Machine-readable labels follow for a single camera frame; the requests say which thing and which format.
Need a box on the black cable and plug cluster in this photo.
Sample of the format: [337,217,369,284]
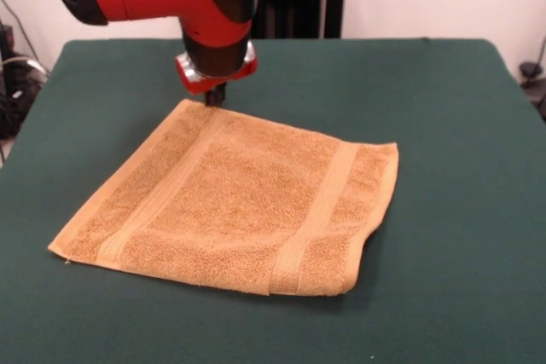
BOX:
[0,25,49,140]

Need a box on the dark green table cloth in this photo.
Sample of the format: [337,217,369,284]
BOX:
[0,38,546,364]

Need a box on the orange terry towel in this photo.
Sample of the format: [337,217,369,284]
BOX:
[46,98,401,298]

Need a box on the thin grey cable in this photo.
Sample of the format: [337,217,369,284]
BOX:
[0,0,35,61]

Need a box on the black plug adapter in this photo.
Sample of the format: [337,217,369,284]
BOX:
[518,61,546,122]

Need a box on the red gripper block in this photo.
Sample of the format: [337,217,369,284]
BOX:
[173,42,260,108]

